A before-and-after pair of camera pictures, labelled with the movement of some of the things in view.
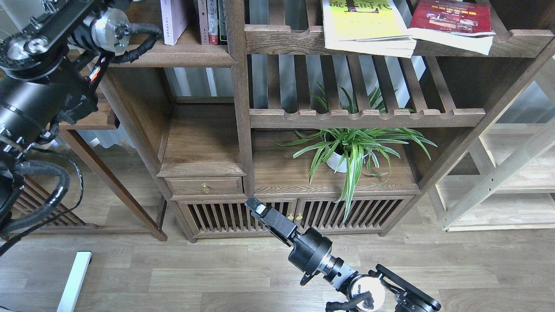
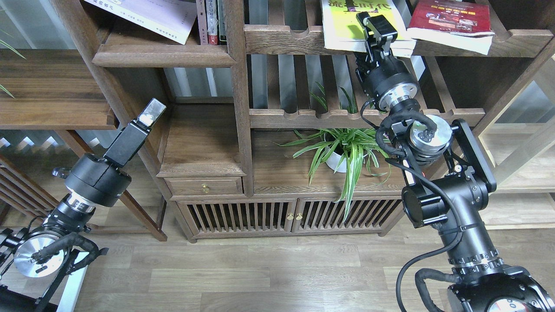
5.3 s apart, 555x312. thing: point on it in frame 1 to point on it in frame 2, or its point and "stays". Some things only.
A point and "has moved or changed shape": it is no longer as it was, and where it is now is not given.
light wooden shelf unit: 506,179 stays
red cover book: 464,24 stays
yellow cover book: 374,27 stays
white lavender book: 175,15 has moved or changed shape
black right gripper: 310,249 to 383,76
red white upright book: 213,21 stays
